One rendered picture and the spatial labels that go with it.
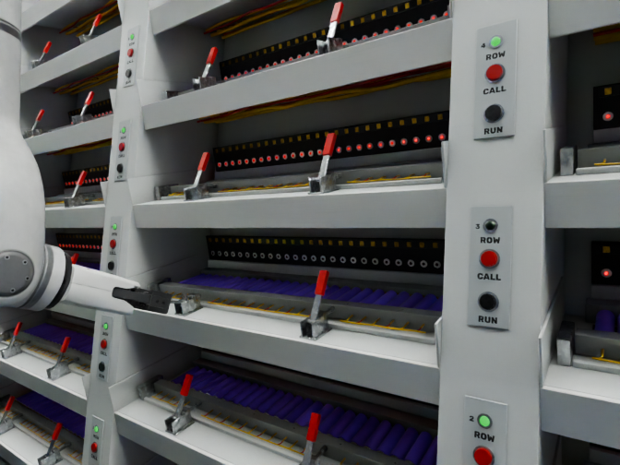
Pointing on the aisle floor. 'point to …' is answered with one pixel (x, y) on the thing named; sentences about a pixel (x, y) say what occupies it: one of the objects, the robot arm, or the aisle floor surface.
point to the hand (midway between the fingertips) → (151, 301)
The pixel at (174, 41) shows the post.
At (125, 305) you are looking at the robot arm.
